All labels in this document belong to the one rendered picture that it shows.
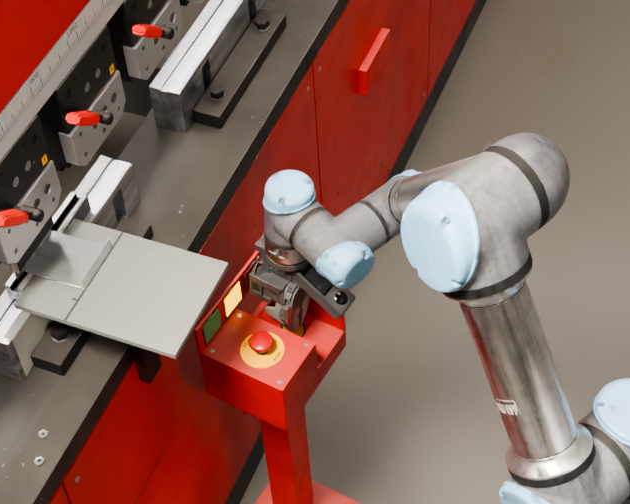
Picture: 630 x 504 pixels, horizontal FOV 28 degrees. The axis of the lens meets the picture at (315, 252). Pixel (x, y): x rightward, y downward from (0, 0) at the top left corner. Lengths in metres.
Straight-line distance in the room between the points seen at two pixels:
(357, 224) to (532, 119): 1.75
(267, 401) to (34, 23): 0.72
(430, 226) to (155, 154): 0.88
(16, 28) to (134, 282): 0.43
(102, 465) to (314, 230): 0.51
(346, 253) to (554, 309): 1.35
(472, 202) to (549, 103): 2.15
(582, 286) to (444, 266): 1.70
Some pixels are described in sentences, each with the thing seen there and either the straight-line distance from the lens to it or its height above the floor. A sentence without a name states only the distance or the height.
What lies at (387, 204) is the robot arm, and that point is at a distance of 1.84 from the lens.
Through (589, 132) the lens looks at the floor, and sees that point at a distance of 3.51.
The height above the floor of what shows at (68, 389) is 0.87.
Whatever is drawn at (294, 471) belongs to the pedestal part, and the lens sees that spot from 2.37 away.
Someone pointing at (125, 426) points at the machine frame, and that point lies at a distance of 2.04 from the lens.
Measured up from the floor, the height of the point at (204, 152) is 0.87.
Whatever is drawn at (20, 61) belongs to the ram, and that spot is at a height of 1.36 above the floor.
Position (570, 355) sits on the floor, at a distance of 3.01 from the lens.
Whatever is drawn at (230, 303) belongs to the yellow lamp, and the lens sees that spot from 2.06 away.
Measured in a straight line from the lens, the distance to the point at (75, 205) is 1.99.
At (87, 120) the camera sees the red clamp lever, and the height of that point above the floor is 1.22.
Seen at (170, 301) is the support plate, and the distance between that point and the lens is 1.83.
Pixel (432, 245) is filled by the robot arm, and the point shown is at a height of 1.32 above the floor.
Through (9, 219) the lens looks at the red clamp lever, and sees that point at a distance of 1.68.
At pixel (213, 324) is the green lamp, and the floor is 0.81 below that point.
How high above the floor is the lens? 2.42
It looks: 50 degrees down
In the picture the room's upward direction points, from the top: 4 degrees counter-clockwise
